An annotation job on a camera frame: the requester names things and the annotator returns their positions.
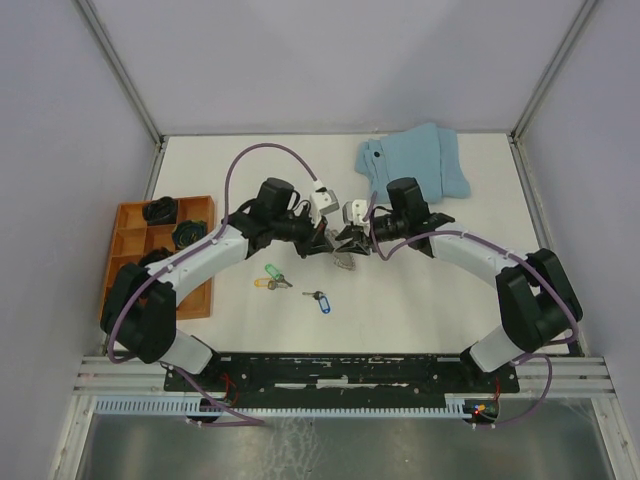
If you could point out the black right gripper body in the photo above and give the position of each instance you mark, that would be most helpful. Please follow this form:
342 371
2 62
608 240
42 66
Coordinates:
388 228

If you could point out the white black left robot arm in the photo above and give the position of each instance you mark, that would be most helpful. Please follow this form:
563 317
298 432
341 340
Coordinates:
140 312

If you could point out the key with blue tag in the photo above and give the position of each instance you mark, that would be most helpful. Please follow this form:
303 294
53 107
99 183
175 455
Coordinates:
321 299

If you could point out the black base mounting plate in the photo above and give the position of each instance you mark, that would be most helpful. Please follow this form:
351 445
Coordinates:
437 373

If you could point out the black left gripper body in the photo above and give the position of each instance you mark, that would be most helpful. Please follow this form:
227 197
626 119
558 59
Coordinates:
301 231

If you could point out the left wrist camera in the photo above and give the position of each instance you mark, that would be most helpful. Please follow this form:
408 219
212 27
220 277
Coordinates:
323 203

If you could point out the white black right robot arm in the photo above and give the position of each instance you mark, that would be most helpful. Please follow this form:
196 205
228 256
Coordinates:
537 304

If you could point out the aluminium frame rail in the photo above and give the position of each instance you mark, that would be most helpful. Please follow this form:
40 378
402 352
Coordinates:
579 133

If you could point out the orange compartment tray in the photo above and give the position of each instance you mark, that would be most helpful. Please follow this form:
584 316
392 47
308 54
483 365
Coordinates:
146 232

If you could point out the light blue folded cloth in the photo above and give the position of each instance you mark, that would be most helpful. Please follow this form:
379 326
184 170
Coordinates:
427 153

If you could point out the key with green tag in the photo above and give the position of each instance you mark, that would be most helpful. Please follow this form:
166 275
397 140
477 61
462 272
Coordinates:
274 273

